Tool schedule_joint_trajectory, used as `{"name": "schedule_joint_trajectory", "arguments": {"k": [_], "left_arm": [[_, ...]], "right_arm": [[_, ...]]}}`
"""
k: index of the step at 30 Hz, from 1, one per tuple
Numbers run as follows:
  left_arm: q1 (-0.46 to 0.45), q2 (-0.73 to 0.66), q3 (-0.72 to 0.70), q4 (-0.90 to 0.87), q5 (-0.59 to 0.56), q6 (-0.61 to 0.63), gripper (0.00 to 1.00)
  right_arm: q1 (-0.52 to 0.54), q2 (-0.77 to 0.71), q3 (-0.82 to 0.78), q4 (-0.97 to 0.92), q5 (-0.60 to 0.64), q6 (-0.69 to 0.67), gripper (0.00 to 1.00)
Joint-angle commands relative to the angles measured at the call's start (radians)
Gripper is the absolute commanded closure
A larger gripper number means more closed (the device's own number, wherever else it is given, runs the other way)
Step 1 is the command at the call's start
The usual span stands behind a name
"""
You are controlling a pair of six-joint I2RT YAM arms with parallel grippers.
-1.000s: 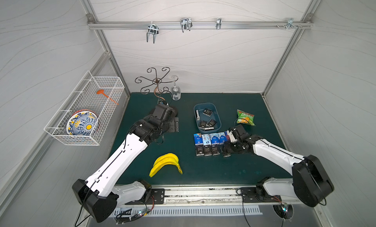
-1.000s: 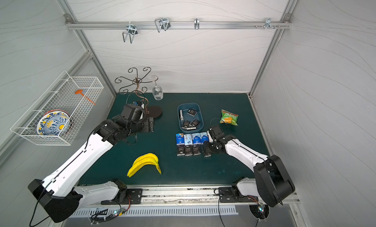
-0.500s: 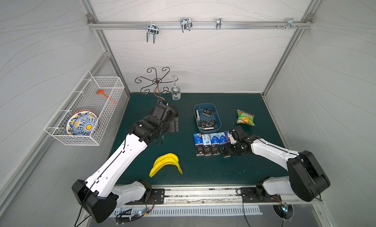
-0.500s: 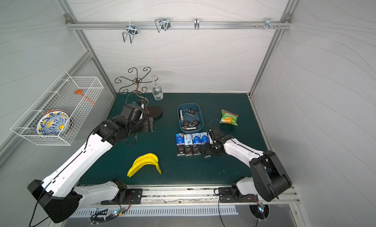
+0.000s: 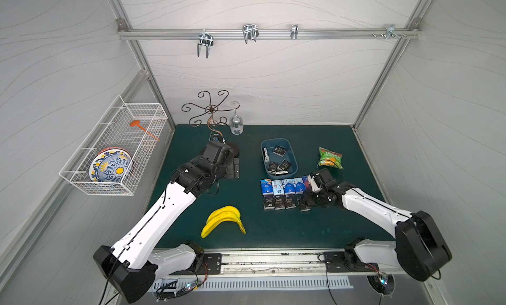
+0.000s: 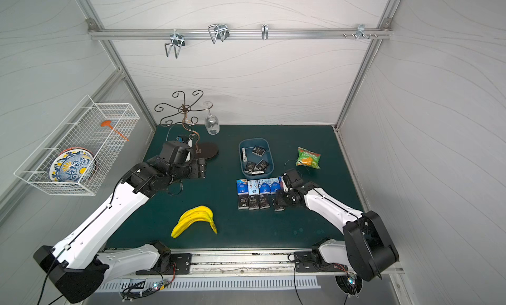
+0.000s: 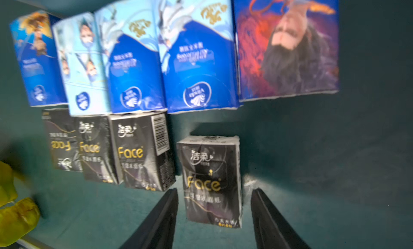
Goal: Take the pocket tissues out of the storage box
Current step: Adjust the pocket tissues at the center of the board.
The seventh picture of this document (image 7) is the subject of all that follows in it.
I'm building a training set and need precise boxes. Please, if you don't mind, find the yellow banana bunch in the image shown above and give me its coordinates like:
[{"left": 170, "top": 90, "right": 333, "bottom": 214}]
[{"left": 1, "top": 162, "right": 40, "bottom": 247}]

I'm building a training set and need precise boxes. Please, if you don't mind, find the dark blue tissue pack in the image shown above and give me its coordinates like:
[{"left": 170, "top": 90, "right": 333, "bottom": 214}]
[{"left": 10, "top": 10, "right": 67, "bottom": 107}]

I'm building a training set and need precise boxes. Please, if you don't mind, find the white blue tissue pack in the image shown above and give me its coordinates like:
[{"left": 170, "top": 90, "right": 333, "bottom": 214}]
[{"left": 52, "top": 12, "right": 111, "bottom": 116}]

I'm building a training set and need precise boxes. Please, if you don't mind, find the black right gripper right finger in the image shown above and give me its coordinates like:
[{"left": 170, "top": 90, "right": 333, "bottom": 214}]
[{"left": 251, "top": 188, "right": 310, "bottom": 249}]

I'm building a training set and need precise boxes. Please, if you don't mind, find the red blue tissue pack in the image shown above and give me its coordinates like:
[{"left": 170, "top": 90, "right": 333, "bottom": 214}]
[{"left": 233, "top": 0, "right": 339, "bottom": 102}]

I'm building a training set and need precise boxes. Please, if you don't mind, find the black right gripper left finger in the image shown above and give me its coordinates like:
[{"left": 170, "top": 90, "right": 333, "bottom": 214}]
[{"left": 121, "top": 188, "right": 179, "bottom": 249}]

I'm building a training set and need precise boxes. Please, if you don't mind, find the light blue tissue pack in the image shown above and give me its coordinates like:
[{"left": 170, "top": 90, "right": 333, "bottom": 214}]
[
  {"left": 94, "top": 0, "right": 166, "bottom": 114},
  {"left": 153, "top": 0, "right": 239, "bottom": 114}
]

